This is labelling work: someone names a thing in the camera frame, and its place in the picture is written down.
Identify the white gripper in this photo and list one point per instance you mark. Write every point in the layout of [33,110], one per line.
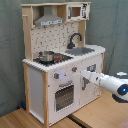
[93,77]

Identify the white oven door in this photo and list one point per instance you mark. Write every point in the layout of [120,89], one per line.
[63,98]

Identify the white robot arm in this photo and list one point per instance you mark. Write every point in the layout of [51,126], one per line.
[118,87]

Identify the wooden toy kitchen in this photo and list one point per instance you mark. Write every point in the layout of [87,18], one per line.
[38,77]

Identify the white fridge door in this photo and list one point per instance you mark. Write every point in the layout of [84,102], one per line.
[89,91]

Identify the red right stove knob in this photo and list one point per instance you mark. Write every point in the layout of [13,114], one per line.
[74,69]

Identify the red stove knob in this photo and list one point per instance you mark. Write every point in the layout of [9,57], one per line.
[56,75]
[74,69]

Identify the grey toy sink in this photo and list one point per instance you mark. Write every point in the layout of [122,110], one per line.
[79,51]

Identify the red left stove knob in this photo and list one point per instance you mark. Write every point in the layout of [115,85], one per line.
[56,75]

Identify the black toy faucet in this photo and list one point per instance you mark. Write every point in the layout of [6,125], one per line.
[71,44]

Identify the black toy stovetop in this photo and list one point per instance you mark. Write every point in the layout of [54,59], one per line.
[58,58]

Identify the silver toy pot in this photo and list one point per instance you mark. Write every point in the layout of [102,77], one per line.
[46,56]

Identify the toy microwave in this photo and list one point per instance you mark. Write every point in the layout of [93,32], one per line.
[77,11]

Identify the grey range hood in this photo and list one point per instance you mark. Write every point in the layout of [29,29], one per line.
[48,18]

